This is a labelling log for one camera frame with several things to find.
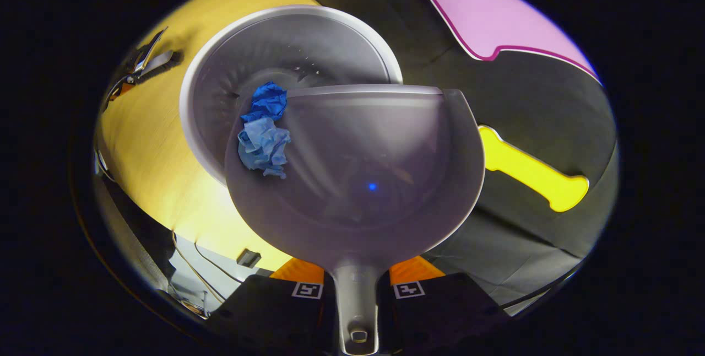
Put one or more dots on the light blue paper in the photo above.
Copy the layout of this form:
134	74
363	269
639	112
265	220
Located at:
263	146

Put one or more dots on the wooden desktop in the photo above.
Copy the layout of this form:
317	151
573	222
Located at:
154	141

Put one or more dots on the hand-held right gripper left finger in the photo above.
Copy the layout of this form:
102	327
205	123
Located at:
275	312

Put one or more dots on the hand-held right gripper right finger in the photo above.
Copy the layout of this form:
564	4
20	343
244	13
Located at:
440	312

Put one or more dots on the white ribbed garbage bin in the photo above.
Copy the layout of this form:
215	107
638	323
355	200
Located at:
286	47

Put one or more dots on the small grey box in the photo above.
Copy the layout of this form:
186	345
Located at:
248	257

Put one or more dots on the small grey broom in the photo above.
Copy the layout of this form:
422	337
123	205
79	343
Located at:
158	61

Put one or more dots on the grey plastic dustpan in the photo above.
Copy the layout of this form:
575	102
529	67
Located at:
374	179

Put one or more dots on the dark blue paper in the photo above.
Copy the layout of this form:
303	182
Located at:
269	101

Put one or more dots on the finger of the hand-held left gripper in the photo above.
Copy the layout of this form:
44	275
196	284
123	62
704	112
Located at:
118	91

